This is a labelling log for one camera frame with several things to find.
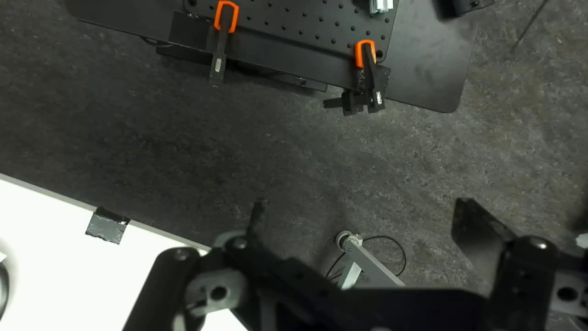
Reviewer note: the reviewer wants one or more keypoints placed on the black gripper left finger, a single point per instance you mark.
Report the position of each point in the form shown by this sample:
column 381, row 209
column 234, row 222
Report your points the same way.
column 177, row 288

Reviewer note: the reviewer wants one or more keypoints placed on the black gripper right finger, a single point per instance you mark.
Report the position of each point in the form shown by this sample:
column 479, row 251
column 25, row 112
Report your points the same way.
column 526, row 277

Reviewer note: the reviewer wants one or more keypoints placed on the grey metal stand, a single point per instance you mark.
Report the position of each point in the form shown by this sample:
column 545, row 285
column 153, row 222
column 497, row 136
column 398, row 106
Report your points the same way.
column 365, row 261

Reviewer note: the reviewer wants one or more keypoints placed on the black table edge bracket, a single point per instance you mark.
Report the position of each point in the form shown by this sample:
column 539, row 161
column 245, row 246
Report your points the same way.
column 108, row 226

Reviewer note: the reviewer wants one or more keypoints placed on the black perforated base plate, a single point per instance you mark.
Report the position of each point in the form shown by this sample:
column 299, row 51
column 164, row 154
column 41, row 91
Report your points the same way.
column 306, row 25

